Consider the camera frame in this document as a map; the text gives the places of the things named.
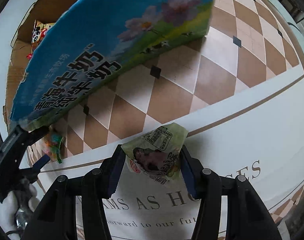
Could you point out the patterned table mat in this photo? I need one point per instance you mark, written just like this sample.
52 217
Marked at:
239 92

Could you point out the yellow white snack packet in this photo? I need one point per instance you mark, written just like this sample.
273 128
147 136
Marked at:
38 34

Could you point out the green snack packet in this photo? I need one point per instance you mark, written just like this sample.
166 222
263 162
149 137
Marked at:
156 154

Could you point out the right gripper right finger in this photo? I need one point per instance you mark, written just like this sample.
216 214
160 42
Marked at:
205 185

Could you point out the small colourful candy packet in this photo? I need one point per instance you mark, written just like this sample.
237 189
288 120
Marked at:
51 145

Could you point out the gloved left hand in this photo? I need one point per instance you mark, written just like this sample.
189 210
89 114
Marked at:
10 206

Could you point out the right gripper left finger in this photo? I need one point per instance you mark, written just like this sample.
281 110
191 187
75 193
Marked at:
98 184

